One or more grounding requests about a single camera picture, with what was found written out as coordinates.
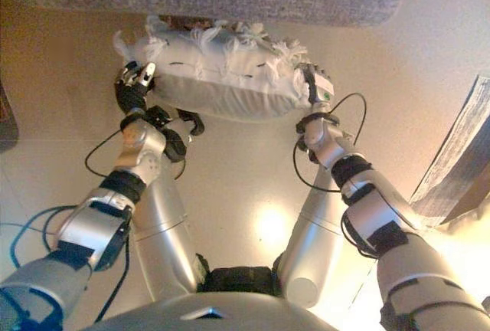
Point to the cream fringed cushion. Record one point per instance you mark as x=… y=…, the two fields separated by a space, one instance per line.
x=229 y=93

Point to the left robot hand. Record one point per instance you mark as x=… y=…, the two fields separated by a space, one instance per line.
x=130 y=93

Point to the silver right robot leg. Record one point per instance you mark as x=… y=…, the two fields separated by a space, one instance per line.
x=314 y=239

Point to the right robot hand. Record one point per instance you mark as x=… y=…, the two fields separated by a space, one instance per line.
x=321 y=86

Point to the silver robot torso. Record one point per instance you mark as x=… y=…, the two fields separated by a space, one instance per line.
x=214 y=313

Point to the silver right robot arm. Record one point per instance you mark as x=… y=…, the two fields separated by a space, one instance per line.
x=406 y=254

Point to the grey striped rug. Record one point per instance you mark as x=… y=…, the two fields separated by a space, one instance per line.
x=455 y=155

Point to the brown wooden cabinet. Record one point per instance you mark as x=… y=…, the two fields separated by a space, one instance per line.
x=7 y=120

